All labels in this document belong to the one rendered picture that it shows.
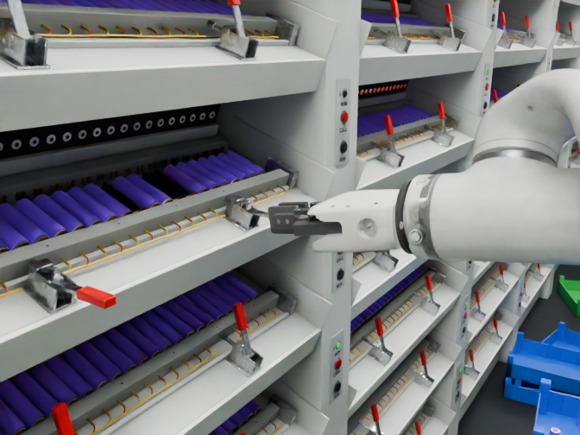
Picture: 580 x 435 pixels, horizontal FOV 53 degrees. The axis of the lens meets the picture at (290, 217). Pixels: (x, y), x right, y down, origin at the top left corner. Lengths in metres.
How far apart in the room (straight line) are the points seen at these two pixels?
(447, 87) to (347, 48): 0.66
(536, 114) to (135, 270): 0.40
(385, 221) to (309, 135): 0.30
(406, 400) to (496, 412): 0.72
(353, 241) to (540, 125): 0.20
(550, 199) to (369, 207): 0.16
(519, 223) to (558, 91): 0.11
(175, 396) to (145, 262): 0.20
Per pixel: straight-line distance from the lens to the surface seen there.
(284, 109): 0.85
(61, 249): 0.58
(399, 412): 1.43
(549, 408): 1.45
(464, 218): 0.54
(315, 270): 0.88
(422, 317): 1.41
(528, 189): 0.53
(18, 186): 0.67
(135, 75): 0.56
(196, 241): 0.67
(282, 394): 1.02
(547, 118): 0.56
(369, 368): 1.19
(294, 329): 0.89
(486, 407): 2.16
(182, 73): 0.60
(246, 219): 0.71
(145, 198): 0.69
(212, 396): 0.76
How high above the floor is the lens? 1.17
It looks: 17 degrees down
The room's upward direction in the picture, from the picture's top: straight up
